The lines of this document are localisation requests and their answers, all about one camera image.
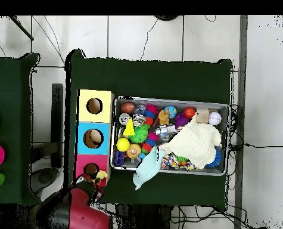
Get yellow plush toy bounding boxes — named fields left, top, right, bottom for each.
left=95, top=169, right=108, bottom=183

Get light blue waffle cloth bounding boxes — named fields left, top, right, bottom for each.
left=132, top=146, right=166, bottom=191

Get wooden box with three holes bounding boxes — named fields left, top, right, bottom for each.
left=73, top=89, right=115, bottom=187

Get silver mesh bin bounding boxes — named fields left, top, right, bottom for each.
left=110, top=95, right=231, bottom=177

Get yellow ball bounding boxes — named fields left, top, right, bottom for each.
left=116, top=137, right=131, bottom=153

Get toy hamburger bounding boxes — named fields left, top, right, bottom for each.
left=126, top=143, right=142, bottom=159

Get black upright panel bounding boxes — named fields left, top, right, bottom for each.
left=51, top=83, right=64, bottom=169

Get yellow cheese wedge toy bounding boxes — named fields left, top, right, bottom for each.
left=122, top=117, right=136, bottom=137

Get green spiky ball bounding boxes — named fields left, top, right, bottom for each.
left=128, top=124, right=150, bottom=144

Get crushed silver can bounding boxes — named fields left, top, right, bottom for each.
left=132, top=112, right=147, bottom=127

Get brown toy football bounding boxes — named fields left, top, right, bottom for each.
left=120, top=101, right=136, bottom=115

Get globe print ball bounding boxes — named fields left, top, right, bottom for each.
left=163, top=105, right=178, bottom=119

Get dark green side tablecloth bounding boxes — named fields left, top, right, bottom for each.
left=0, top=52, right=42, bottom=206

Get cream waffle cloth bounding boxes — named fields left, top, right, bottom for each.
left=158, top=116, right=223, bottom=169

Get white baseball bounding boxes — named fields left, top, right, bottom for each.
left=208, top=111, right=222, bottom=126

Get black tripod leg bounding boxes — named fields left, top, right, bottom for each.
left=8, top=15, right=35, bottom=41

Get black round base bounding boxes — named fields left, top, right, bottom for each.
left=154, top=15, right=179, bottom=21

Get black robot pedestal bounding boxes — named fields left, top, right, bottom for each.
left=114, top=203, right=173, bottom=229

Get black floor cable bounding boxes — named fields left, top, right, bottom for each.
left=228, top=142, right=283, bottom=150

